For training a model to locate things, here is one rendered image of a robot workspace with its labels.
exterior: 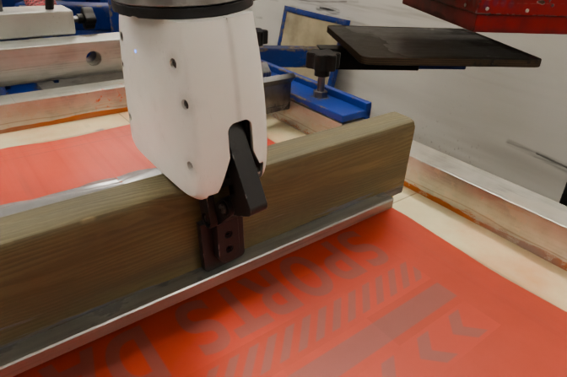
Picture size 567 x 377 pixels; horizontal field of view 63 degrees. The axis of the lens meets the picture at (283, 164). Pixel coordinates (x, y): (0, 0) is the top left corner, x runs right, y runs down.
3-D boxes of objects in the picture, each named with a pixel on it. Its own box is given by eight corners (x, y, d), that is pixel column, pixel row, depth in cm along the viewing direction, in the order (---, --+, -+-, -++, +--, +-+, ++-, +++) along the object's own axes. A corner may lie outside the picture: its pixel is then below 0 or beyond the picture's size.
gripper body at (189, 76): (78, -28, 26) (116, 148, 32) (155, -2, 19) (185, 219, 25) (197, -38, 30) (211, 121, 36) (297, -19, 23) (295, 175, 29)
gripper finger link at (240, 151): (196, 73, 25) (180, 131, 30) (267, 191, 23) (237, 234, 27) (215, 69, 26) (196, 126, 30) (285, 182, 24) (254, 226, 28)
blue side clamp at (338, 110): (365, 153, 61) (372, 102, 58) (337, 161, 58) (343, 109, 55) (241, 90, 82) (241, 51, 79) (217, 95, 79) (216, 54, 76)
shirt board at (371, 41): (461, 54, 151) (466, 28, 147) (537, 93, 115) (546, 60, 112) (22, 45, 132) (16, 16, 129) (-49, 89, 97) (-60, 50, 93)
